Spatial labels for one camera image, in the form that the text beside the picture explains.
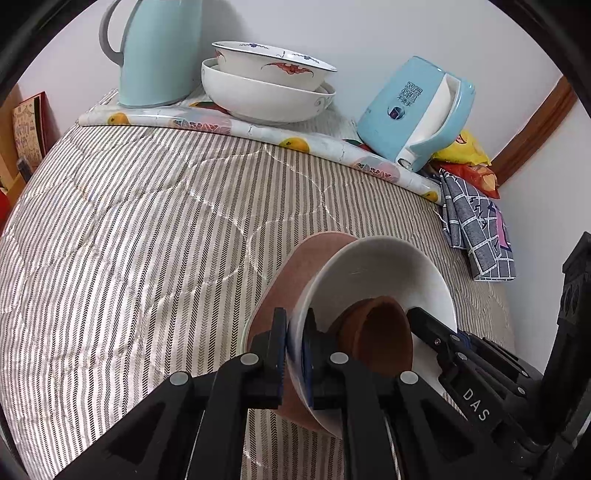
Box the white bowl with red print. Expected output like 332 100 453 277
211 41 338 93

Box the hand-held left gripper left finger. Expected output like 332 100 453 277
53 307 289 480

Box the light blue tissue box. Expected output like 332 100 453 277
356 56 476 172

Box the yellow snack bag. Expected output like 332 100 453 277
431 130 491 167

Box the pink plate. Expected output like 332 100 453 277
240 232 361 432

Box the fruit print plastic mat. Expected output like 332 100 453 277
76 88 441 204

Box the red patterned book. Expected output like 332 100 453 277
11 92 61 168

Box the grey checked cloth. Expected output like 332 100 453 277
429 168 515 281

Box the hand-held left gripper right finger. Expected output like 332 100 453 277
300 308 525 480

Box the brown wooden door frame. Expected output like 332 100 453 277
489 76 578 185

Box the small brown bowl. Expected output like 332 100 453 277
336 298 414 377

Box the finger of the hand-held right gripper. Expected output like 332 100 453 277
406 307 502 437
455 330 543 400

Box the large white bowl blue print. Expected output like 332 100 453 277
201 58 336 125

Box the light blue kettle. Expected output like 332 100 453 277
100 0 204 109

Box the red snack bag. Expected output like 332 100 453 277
434 162 501 200

